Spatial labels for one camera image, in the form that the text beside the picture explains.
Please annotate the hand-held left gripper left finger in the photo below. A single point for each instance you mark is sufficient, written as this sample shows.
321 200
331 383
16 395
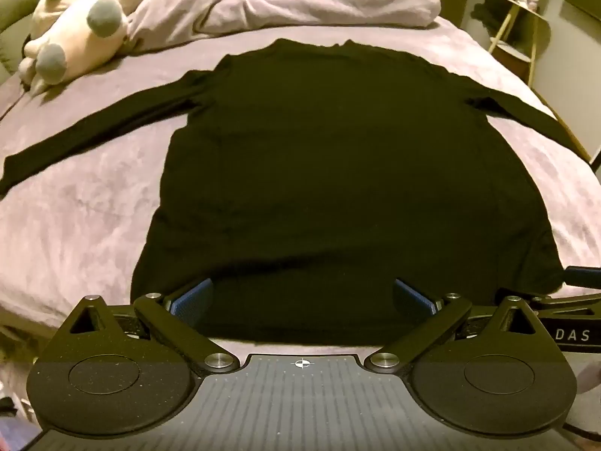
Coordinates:
195 298

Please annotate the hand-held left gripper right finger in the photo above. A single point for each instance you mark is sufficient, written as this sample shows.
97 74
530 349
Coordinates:
413 298

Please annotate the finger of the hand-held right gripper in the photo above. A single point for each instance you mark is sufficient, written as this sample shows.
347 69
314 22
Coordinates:
584 276
568 304

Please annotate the black long-sleeve sweater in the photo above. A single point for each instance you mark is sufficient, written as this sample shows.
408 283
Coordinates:
328 174

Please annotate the purple bed blanket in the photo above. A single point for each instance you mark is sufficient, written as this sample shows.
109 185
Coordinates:
70 221

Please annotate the brown wooden basket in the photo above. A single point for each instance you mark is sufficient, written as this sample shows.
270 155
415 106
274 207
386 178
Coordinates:
514 63

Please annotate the round side table yellow legs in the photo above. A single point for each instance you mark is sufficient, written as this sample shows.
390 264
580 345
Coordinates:
521 8

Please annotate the plush toy with grey paws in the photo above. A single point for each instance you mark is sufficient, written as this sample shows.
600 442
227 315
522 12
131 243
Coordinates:
80 33

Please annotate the olive green sofa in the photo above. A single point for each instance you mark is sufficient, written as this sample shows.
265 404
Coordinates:
14 19

